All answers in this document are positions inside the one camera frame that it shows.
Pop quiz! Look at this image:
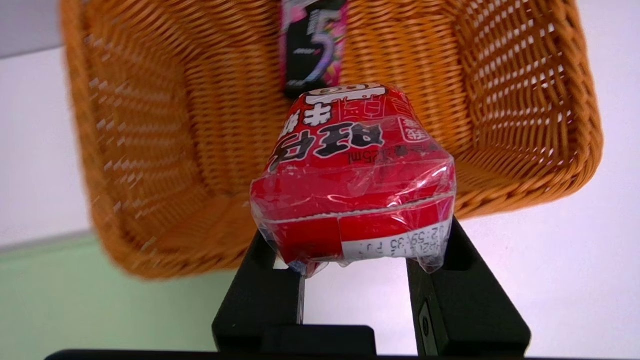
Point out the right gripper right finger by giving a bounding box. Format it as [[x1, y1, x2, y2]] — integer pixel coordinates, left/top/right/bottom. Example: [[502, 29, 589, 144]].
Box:
[[406, 217, 532, 357]]

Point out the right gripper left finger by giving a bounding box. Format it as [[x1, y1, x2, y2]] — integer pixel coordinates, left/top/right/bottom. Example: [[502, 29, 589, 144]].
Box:
[[211, 229, 306, 352]]

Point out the red snack packet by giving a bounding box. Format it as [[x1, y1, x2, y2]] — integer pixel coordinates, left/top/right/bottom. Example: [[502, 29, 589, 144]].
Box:
[[249, 83, 457, 279]]

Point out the black gum box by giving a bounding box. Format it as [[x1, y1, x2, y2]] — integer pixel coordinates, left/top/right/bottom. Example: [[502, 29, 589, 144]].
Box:
[[279, 0, 349, 99]]

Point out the orange wicker basket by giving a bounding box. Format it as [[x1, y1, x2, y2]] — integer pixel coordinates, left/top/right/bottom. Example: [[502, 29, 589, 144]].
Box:
[[59, 0, 604, 280]]

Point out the light green plastic tray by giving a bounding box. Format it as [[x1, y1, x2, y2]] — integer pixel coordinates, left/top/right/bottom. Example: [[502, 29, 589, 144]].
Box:
[[0, 234, 238, 353]]

